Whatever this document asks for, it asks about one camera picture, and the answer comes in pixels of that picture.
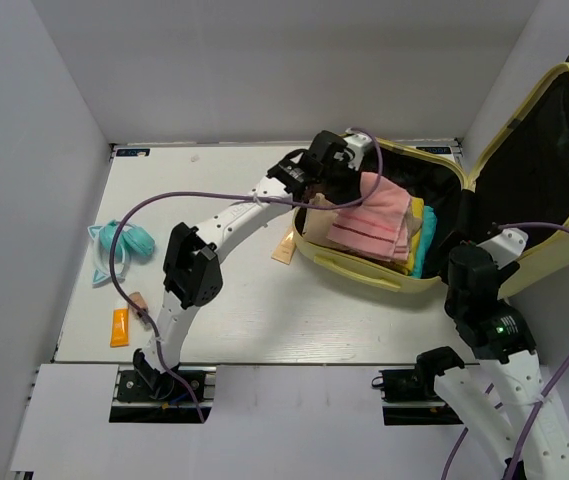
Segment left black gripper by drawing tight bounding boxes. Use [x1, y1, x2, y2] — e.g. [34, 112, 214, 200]
[319, 156, 365, 208]

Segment beige garment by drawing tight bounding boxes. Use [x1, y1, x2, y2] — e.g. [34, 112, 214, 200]
[301, 192, 423, 251]

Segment teal garment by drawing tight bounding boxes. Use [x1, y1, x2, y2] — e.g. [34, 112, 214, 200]
[411, 205, 437, 278]

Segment pink striped towel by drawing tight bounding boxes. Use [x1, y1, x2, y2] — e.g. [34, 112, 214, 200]
[327, 178, 412, 262]

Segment beige cosmetic tube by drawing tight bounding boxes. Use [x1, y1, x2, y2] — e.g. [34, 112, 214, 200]
[271, 227, 296, 265]

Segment yellow garment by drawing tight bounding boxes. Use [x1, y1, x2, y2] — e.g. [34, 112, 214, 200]
[392, 197, 425, 276]

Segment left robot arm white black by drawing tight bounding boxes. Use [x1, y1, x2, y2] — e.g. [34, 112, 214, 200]
[133, 131, 372, 400]

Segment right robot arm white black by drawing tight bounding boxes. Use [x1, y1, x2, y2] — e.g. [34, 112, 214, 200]
[415, 222, 569, 479]

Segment pale yellow suitcase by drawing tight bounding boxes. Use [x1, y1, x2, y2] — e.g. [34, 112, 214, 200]
[293, 63, 569, 296]

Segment teal cat-ear headphones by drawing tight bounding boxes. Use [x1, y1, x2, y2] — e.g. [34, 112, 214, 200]
[87, 220, 156, 288]

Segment small beige bottle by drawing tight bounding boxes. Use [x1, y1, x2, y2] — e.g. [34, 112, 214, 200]
[129, 291, 152, 330]

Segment orange tube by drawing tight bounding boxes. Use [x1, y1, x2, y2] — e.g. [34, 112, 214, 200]
[110, 307, 129, 348]

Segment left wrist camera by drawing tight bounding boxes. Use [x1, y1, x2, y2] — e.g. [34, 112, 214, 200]
[343, 129, 374, 170]

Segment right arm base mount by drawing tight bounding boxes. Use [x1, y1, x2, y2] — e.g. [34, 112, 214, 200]
[371, 369, 461, 426]

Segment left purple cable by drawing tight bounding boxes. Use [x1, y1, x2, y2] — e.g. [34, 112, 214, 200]
[109, 128, 385, 424]

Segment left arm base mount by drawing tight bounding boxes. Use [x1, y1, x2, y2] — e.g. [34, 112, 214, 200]
[109, 365, 216, 424]

